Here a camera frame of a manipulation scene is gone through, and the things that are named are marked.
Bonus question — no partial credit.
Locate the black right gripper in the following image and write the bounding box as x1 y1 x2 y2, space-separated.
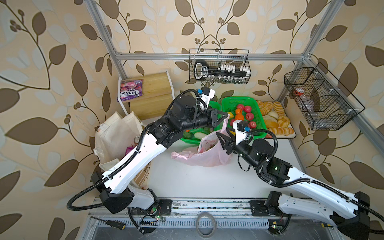
217 126 259 171

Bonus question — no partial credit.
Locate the pink plastic bag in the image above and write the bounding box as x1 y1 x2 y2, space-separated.
171 117 231 167

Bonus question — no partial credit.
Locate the cream floral tote bag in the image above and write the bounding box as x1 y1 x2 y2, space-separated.
92 112 143 172

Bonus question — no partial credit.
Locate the purple lot 100 candy bag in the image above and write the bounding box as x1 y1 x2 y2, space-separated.
125 145 135 155

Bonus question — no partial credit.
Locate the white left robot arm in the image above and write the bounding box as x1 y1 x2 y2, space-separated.
67 87 228 214

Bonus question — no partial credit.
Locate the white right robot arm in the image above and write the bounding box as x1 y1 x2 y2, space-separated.
216 121 384 240

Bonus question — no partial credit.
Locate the white cucumber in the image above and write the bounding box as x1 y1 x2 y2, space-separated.
194 132 207 140

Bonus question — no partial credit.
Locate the orange tangerine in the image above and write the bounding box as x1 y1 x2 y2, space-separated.
234 114 245 121

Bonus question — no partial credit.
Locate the green vegetable basket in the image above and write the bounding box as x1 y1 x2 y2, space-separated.
179 100 224 146

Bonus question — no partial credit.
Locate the green fruit basket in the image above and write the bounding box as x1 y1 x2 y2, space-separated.
221 97 267 130

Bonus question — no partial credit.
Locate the red apple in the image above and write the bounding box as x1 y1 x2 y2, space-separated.
245 112 254 122

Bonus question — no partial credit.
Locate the black white tool set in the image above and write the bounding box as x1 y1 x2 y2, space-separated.
192 60 252 82

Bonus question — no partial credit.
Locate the bread tray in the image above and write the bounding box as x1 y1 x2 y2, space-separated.
257 100 296 139

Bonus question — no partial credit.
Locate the white wooden shelf rack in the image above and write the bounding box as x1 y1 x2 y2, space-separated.
117 71 175 120

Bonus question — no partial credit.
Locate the purple fox's candy bag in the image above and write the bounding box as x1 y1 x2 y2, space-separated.
119 80 144 102

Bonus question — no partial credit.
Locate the black wire wall basket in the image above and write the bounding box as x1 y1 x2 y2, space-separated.
189 48 252 85

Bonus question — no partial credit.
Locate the black wire side basket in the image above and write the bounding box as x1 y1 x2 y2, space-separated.
284 62 366 131

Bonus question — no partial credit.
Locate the yellow handled screwdriver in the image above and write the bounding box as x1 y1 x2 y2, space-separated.
90 216 126 231

